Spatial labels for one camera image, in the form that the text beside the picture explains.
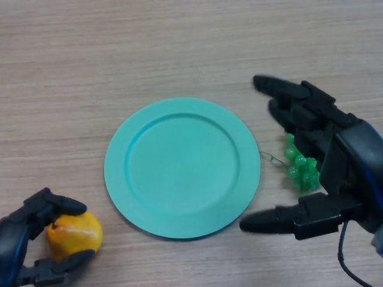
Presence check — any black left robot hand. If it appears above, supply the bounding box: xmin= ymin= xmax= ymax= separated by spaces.
xmin=0 ymin=187 xmax=96 ymax=287

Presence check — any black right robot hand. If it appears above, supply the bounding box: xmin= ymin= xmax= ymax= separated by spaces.
xmin=239 ymin=74 xmax=383 ymax=242

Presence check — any yellow pear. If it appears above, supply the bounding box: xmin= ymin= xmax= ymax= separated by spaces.
xmin=46 ymin=211 xmax=104 ymax=261

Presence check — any teal round plate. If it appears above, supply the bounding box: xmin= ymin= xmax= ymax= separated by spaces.
xmin=104 ymin=97 xmax=261 ymax=240

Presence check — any green grape bunch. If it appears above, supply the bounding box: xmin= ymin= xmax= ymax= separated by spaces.
xmin=259 ymin=133 xmax=321 ymax=194

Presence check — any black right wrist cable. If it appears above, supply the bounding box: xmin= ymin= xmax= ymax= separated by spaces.
xmin=337 ymin=221 xmax=372 ymax=287

